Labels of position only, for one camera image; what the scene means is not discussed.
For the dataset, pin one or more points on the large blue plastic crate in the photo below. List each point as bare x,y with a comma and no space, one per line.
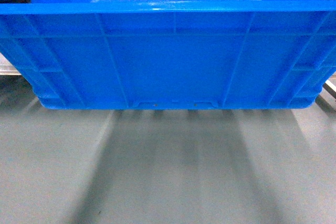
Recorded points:
172,54

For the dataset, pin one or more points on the steel roller shelf frame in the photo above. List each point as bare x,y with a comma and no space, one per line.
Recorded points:
7,69

